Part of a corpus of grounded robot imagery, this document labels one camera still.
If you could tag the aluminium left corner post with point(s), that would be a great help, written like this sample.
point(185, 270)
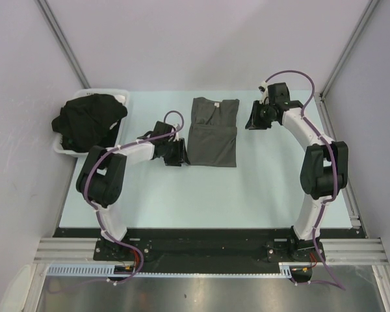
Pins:
point(61, 39)

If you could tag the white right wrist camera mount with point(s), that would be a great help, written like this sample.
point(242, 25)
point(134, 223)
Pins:
point(264, 89)

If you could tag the aluminium corner post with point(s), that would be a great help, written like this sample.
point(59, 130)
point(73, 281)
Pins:
point(351, 43)
point(61, 39)

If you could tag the light blue cable duct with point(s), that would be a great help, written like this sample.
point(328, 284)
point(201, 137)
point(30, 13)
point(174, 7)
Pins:
point(117, 271)

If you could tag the aluminium right corner post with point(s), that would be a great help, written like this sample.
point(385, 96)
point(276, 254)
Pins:
point(351, 43)

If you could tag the white t shirt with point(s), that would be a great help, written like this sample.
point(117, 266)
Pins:
point(123, 100)

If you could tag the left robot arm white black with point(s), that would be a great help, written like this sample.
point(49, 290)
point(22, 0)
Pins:
point(101, 178)

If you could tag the black t shirt pile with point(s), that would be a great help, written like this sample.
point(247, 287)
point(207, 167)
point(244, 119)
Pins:
point(85, 122)

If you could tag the dark grey t shirt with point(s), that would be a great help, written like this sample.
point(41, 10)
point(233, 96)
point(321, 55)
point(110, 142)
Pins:
point(213, 132)

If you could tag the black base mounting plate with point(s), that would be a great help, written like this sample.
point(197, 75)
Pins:
point(255, 243)

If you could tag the aluminium front frame rail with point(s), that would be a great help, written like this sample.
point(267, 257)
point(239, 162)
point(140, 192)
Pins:
point(338, 251)

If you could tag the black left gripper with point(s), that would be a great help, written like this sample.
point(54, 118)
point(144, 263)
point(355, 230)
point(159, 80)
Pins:
point(180, 147)

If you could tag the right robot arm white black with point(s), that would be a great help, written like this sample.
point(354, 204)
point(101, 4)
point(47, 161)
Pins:
point(324, 169)

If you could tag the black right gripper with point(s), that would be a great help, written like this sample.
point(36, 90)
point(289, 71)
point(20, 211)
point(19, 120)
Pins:
point(254, 119)

